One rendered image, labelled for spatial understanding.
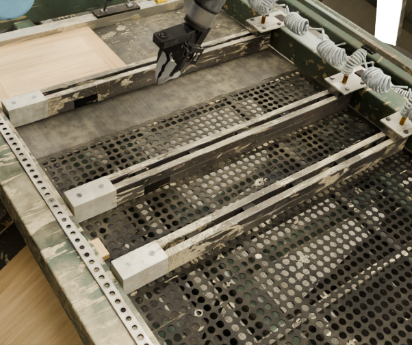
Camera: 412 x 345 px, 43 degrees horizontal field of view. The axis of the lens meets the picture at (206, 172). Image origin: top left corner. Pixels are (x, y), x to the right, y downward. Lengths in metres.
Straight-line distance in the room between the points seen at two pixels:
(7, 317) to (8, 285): 0.10
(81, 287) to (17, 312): 0.45
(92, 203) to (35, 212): 0.15
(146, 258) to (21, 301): 0.53
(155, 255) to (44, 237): 0.29
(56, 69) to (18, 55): 0.17
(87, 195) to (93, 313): 0.34
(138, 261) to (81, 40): 1.10
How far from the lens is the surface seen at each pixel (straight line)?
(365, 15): 7.41
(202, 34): 1.49
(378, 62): 2.49
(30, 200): 1.44
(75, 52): 2.05
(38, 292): 1.64
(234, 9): 2.37
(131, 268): 1.26
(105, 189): 1.42
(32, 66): 1.99
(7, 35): 2.12
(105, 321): 1.21
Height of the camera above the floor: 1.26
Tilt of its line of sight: 1 degrees down
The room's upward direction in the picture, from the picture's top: 46 degrees clockwise
